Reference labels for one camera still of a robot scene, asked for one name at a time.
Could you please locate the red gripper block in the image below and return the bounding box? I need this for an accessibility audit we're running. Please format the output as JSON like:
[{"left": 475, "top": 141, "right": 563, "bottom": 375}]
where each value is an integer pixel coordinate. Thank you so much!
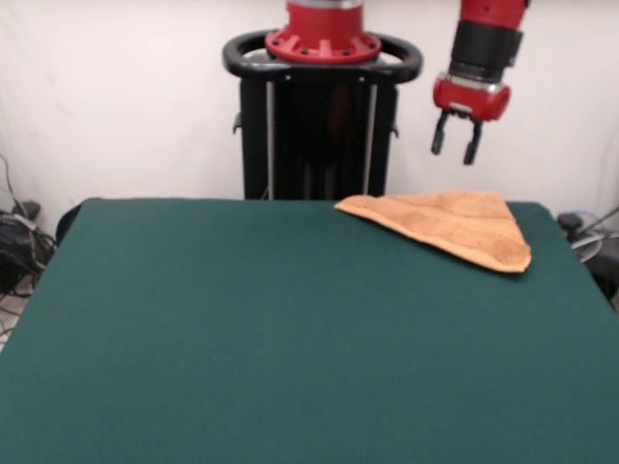
[{"left": 429, "top": 72, "right": 513, "bottom": 166}]

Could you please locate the tan terry towel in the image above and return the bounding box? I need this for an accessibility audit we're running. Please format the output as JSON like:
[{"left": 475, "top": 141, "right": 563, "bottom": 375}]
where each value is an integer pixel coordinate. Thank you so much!
[{"left": 333, "top": 189, "right": 533, "bottom": 275}]

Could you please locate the black power plug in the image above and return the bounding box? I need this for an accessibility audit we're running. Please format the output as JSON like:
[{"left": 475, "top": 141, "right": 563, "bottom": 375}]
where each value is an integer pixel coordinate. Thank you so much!
[{"left": 555, "top": 212, "right": 585, "bottom": 232}]

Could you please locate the grey round device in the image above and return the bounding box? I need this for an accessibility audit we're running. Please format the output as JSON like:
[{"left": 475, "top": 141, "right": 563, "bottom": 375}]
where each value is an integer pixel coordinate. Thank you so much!
[{"left": 570, "top": 230, "right": 605, "bottom": 263}]

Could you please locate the dark green table cloth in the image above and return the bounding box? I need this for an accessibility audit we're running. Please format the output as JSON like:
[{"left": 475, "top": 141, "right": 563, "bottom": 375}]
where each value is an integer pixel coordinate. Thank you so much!
[{"left": 0, "top": 196, "right": 619, "bottom": 464}]

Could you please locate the black power adapter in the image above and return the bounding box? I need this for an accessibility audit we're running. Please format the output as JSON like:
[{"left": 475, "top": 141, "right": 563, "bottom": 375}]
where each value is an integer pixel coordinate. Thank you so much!
[{"left": 12, "top": 199, "right": 43, "bottom": 218}]

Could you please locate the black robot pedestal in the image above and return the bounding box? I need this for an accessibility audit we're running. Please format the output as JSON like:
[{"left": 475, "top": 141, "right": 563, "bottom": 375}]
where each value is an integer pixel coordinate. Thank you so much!
[{"left": 221, "top": 29, "right": 425, "bottom": 202}]

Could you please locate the blue cable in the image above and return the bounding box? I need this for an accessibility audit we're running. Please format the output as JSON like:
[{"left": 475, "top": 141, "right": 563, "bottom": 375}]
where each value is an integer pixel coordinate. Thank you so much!
[{"left": 565, "top": 207, "right": 608, "bottom": 228}]

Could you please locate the black cable tangle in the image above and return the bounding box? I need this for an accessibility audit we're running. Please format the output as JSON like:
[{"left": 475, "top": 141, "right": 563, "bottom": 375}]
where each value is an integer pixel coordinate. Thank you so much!
[{"left": 0, "top": 154, "right": 59, "bottom": 339}]

